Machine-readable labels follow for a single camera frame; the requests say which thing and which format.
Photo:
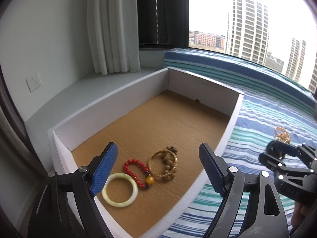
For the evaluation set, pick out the white curtain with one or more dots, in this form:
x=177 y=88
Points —
x=113 y=35

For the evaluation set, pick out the white cardboard box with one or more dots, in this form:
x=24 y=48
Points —
x=170 y=107

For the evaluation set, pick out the person's right hand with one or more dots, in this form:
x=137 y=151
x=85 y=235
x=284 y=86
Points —
x=300 y=212

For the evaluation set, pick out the white wall socket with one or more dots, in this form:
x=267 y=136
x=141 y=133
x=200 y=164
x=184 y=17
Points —
x=33 y=82

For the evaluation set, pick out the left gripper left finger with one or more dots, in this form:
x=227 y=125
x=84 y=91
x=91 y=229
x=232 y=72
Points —
x=99 y=169

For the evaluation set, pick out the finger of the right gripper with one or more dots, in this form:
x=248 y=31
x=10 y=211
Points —
x=279 y=149
x=272 y=163

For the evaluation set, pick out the pale green jade bangle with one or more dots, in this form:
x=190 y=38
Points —
x=120 y=190

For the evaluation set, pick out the striped blue green bedsheet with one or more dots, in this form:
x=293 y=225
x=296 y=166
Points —
x=270 y=100

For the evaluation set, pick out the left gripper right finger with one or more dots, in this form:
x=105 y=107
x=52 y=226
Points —
x=221 y=176

